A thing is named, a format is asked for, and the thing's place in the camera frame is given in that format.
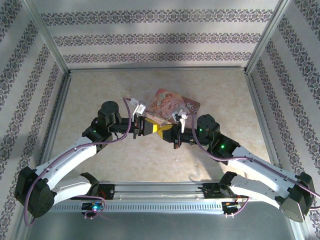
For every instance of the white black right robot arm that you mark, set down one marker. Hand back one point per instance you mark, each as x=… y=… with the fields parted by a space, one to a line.
x=260 y=170

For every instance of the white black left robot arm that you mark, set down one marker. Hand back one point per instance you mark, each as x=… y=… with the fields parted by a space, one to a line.
x=67 y=157

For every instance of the pink illustrated book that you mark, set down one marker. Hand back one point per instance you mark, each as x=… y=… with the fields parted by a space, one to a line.
x=170 y=103

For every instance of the right controller board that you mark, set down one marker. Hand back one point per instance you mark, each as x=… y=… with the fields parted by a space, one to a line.
x=232 y=204

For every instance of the left controller board with LED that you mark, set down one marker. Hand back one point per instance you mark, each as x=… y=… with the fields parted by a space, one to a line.
x=93 y=206

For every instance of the grey metal sheet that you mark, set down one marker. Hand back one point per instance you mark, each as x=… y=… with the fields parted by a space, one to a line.
x=160 y=226

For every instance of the aluminium frame side rail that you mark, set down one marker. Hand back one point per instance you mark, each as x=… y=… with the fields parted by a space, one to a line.
x=262 y=120
x=56 y=120

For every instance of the aluminium frame back rail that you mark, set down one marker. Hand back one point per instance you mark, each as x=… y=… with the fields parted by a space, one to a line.
x=157 y=68

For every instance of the aluminium mounting rail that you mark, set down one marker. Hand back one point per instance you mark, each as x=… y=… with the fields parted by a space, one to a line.
x=160 y=190

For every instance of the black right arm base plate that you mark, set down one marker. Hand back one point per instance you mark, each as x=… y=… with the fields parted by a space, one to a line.
x=212 y=190

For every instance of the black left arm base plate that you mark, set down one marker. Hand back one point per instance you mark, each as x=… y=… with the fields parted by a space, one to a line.
x=106 y=191

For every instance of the aluminium frame post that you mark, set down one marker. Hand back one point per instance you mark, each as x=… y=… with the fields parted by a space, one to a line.
x=270 y=35
x=45 y=35

